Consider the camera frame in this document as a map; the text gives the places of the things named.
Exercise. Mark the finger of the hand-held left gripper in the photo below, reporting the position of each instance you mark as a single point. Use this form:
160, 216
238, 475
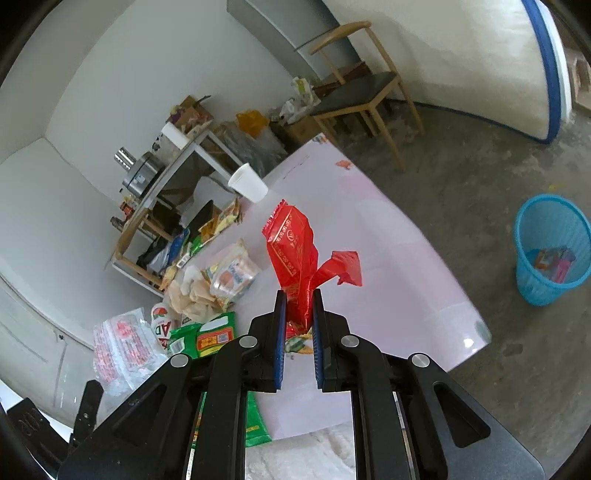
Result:
87, 410

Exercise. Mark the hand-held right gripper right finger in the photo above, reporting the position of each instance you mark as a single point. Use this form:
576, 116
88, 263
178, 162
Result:
317, 344

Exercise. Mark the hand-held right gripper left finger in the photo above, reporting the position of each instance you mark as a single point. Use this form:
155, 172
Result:
279, 344

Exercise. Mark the red plastic wrapper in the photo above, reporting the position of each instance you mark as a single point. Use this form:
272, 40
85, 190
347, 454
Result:
295, 249

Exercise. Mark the blue plastic wastebasket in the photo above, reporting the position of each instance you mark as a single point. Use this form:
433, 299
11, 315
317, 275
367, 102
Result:
531, 277

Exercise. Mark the green packet with red label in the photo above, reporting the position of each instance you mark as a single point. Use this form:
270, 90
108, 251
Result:
214, 339

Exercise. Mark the clear bag with red print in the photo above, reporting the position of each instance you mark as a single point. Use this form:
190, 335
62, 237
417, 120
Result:
120, 346

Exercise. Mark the clear food bag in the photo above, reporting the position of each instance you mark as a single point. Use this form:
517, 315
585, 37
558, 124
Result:
233, 277

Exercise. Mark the green snack packet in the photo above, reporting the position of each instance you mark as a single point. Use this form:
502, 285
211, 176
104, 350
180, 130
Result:
196, 244
182, 339

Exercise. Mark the white fuzzy garment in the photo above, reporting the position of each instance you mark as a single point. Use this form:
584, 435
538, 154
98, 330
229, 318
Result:
300, 452

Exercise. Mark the yellow snack packet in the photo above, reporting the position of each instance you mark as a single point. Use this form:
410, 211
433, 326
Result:
228, 217
170, 277
208, 228

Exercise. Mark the blue snack bag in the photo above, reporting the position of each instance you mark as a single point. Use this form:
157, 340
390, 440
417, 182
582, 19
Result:
178, 247

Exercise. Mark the white paper cup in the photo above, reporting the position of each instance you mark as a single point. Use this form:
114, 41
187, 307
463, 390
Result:
247, 182

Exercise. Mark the wooden chair with black seat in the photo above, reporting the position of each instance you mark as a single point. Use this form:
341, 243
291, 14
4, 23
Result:
123, 240
360, 92

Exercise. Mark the clear plastic bag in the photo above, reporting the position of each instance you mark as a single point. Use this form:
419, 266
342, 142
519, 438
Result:
254, 152

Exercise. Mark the white desk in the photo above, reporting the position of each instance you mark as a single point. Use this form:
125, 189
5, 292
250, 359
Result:
217, 159

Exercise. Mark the open cardboard box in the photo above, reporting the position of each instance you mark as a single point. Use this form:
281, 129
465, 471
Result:
300, 131

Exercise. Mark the metal kitchen appliance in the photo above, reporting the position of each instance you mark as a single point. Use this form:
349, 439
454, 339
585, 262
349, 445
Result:
141, 175

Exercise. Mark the yellow plastic bag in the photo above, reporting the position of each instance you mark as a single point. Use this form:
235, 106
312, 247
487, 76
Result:
251, 121

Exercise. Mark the cardboard box with printed packets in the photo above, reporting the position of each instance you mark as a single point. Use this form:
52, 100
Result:
191, 115

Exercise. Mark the colourful crumpled wrapper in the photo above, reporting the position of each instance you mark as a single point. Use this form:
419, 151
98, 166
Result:
554, 263

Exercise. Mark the white plastic bag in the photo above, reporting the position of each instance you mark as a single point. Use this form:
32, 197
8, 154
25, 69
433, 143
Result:
300, 92

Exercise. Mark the white mattress with blue edge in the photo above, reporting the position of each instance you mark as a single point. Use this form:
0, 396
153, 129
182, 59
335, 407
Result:
461, 55

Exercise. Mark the grey refrigerator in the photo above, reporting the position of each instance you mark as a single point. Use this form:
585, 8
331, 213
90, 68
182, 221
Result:
277, 18

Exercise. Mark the brown cardboard box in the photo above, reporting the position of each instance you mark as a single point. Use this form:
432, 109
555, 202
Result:
579, 74

